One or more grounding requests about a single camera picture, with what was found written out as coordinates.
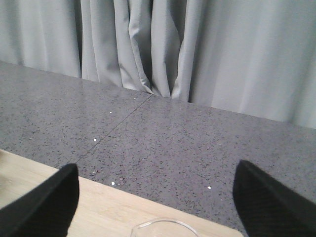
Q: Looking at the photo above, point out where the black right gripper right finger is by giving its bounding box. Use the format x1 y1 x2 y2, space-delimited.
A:
233 160 316 237

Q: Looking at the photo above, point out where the grey curtain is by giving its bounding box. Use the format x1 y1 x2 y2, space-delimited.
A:
0 0 316 128

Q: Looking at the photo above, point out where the light wooden cutting board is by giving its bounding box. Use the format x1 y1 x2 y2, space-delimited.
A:
0 150 242 237

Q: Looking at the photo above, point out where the clear glass beaker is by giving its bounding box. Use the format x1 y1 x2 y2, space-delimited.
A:
130 218 199 237

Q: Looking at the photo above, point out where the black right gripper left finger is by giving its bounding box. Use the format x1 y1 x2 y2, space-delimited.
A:
0 163 79 237

